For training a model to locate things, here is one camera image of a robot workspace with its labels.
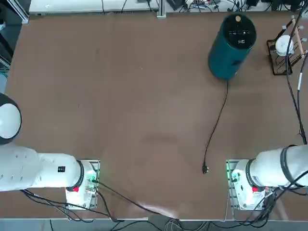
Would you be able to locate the aluminium frame rail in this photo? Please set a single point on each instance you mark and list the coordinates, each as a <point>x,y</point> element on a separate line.
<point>20,10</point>

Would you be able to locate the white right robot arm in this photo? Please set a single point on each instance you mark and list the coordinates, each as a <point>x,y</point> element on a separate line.
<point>272,168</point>

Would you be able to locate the white bench panel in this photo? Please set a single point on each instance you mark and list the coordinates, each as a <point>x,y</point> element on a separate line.
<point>72,5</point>

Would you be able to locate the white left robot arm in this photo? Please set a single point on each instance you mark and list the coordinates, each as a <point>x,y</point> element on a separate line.
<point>29,168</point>

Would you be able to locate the green cylindrical air fryer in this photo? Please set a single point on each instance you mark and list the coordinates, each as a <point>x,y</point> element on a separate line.
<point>223,55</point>

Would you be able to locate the aluminium profile post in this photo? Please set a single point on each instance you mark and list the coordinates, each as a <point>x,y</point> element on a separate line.
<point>161,9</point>

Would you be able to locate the gold air fryer knob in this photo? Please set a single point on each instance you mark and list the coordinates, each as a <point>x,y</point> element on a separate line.
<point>238,18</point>

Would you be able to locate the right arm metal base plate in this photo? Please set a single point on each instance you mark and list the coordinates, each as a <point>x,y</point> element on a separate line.
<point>228,166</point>

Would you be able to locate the white cup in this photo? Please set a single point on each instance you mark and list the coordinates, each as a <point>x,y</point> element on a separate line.
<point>284,45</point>

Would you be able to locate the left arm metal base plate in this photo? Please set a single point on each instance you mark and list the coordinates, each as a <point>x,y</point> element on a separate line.
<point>96,166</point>

